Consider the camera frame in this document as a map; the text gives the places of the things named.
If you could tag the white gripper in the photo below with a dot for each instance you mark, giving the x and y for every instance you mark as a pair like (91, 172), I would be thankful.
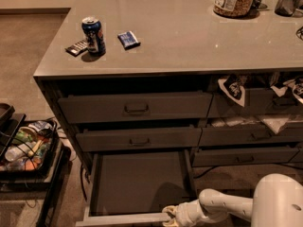
(184, 214)

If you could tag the grey drawer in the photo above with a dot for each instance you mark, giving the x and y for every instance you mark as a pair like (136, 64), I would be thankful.
(243, 156)
(257, 101)
(178, 137)
(249, 134)
(131, 107)
(131, 190)

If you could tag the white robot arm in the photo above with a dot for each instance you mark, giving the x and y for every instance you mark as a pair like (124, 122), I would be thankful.
(277, 202)

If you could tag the clear plastic bag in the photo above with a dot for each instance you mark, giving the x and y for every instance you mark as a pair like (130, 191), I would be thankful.
(274, 122)

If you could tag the grey cabinet with countertop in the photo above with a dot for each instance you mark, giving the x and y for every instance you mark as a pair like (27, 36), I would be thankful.
(185, 47)

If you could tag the black white chip bag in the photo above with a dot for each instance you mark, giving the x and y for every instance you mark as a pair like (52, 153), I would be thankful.
(232, 87)

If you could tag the black tray of items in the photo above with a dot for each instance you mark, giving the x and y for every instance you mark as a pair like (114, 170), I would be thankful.
(39, 160)

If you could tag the clear plastic bottle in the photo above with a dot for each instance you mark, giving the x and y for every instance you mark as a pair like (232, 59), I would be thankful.
(16, 152)

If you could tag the blue snack packet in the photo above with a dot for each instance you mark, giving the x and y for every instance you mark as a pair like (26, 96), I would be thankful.
(128, 40)

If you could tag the dark chocolate bar wrapper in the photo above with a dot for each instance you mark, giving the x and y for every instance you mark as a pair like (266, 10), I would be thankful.
(77, 48)

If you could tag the blue soda can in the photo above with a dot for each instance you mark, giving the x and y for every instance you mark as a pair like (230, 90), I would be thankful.
(92, 30)

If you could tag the dark glass bottle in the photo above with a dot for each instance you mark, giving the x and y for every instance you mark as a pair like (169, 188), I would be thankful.
(287, 7)

